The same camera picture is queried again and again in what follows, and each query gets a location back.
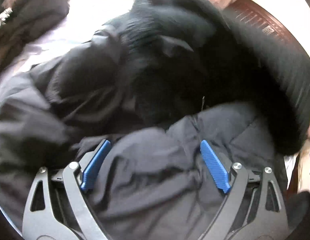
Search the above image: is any black puffer down jacket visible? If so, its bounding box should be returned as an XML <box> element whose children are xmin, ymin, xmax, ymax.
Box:
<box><xmin>0</xmin><ymin>0</ymin><xmax>310</xmax><ymax>239</ymax></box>

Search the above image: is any dark wooden headboard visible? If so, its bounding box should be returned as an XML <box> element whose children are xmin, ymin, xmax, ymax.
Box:
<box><xmin>224</xmin><ymin>0</ymin><xmax>310</xmax><ymax>58</ymax></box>

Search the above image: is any dark brown folded jacket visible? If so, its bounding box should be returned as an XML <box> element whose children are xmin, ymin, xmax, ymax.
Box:
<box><xmin>0</xmin><ymin>0</ymin><xmax>70</xmax><ymax>73</ymax></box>

